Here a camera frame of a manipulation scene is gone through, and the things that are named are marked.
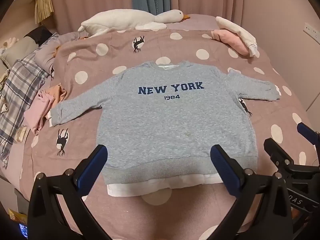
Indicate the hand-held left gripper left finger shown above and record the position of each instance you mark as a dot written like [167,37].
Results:
[92,166]

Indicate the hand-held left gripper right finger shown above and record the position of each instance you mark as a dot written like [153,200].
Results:
[225,170]

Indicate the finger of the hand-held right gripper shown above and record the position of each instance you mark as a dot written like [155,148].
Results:
[278,152]
[306,131]

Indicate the grey printed sweatshirt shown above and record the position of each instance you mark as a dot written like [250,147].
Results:
[162,125]

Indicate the pink garment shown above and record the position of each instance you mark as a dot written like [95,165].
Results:
[37,112]

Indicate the small clear bottle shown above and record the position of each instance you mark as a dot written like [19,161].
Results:
[22,133]

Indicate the orange garment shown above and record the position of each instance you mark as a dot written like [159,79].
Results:
[58,93]

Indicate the yellow packet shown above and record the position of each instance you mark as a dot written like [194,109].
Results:
[17,216]

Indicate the plaid blanket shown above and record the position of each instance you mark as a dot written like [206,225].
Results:
[17,87]

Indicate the pink dotted duvet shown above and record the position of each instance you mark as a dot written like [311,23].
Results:
[120,55]

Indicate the lilac grey quilt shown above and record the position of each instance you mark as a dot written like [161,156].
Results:
[46,52]

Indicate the grey pillow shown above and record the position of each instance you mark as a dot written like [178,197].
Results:
[17,51]

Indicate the dark pillow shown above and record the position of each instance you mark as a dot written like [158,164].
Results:
[40,33]

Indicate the white goose plush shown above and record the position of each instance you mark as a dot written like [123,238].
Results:
[125,20]

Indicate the fringed striped cloth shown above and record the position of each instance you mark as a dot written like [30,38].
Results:
[43,7]

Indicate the white wall socket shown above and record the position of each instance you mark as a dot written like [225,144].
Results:
[311,30]

